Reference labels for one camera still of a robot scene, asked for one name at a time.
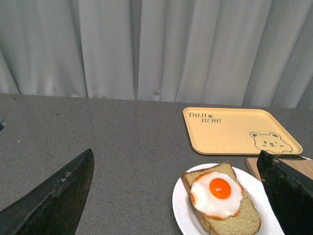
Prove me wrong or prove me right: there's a bottom bread slice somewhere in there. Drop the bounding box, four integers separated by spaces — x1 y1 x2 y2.
181 162 262 235

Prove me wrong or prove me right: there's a bamboo cutting board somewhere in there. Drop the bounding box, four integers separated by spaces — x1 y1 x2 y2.
246 158 313 182

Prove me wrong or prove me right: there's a grey curtain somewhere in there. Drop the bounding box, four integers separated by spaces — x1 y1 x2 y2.
0 0 313 109

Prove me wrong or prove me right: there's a yellow bear tray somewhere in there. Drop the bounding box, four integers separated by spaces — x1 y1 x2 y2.
183 107 303 156

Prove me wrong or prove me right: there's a white round plate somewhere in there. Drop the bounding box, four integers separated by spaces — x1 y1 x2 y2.
172 167 284 235

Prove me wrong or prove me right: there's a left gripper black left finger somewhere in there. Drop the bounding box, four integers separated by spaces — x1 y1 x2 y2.
0 149 94 235

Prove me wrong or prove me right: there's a fried egg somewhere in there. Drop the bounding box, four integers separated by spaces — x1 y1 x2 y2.
190 171 244 220

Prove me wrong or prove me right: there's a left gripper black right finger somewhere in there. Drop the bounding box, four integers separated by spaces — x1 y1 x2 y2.
258 150 313 235

